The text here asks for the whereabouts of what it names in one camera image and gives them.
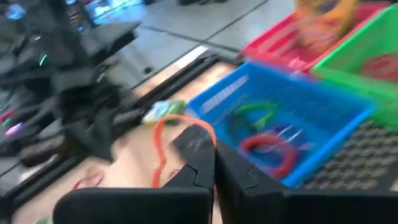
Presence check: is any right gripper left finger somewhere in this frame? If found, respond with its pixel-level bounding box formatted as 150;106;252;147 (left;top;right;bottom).
52;124;218;224

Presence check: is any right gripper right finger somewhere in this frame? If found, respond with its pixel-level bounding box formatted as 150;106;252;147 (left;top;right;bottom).
214;141;398;224

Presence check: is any red rubber band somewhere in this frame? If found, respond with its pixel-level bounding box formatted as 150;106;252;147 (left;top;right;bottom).
70;170;106;191
360;52;398;84

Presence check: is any orange coil wrist keychain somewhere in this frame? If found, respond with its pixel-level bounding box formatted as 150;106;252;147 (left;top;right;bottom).
238;133;299;180

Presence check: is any orange rubber band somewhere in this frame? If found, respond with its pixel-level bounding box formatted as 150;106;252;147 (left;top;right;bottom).
151;114;218;189

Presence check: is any blue plastic basket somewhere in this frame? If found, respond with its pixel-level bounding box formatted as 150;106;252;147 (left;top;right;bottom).
185;60;379;189

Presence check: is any green coil wrist keychain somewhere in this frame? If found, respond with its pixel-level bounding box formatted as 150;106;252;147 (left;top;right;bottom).
228;101;280;134

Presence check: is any red plastic basket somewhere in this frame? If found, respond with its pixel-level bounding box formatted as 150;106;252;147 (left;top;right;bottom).
241;1;391;75

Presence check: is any green plastic basket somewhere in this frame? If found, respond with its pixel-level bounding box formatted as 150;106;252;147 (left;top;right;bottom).
310;2;398;131

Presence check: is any dark grey desk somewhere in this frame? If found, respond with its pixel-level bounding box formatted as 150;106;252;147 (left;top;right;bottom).
79;20;142;65

